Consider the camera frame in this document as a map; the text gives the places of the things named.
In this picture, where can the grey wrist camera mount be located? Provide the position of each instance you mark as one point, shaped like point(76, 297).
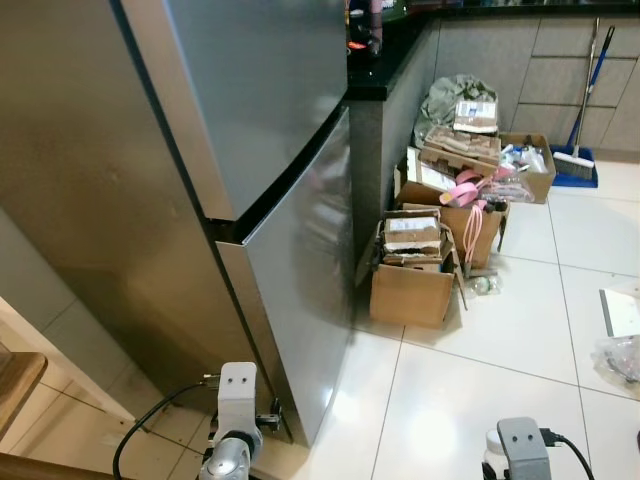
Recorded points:
point(523, 450)
point(237, 395)

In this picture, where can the white blue plastic bottles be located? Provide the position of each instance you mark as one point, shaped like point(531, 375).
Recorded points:
point(525, 158)

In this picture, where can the silver fridge body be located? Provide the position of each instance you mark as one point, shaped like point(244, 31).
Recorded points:
point(90, 150)

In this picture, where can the cardboard box with bottles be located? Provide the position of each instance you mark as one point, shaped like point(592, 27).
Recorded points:
point(540, 187)

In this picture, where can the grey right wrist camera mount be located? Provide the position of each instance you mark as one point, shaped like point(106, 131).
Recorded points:
point(523, 450)

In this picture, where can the clear white cap bottle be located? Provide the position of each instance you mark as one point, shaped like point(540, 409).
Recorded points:
point(491, 450)

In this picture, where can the brown labelled parcels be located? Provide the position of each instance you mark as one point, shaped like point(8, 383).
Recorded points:
point(412, 240)

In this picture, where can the clear plastic bag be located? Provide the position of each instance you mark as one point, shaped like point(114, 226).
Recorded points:
point(620, 360)

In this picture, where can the brown wooden top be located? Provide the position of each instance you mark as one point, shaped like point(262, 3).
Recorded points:
point(15, 390)

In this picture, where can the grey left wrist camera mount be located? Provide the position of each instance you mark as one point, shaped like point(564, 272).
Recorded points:
point(237, 395)

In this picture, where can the tall open cardboard box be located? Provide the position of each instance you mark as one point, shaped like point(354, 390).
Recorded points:
point(490, 245)

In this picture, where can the black kitchen counter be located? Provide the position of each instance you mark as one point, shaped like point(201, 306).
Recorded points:
point(375, 78)

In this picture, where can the silver fridge main door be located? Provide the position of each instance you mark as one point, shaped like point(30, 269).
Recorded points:
point(300, 300)

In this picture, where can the wide open cardboard box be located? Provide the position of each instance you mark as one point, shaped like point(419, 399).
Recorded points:
point(410, 295)

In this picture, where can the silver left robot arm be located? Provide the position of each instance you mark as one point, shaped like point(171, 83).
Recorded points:
point(228, 460)

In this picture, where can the white flat floor appliance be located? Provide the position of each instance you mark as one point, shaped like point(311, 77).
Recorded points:
point(622, 312)

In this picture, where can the brown moulded cardboard tray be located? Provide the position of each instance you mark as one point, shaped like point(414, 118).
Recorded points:
point(460, 150)

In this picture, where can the small labelled cardboard box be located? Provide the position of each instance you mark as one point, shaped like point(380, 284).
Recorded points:
point(475, 115)

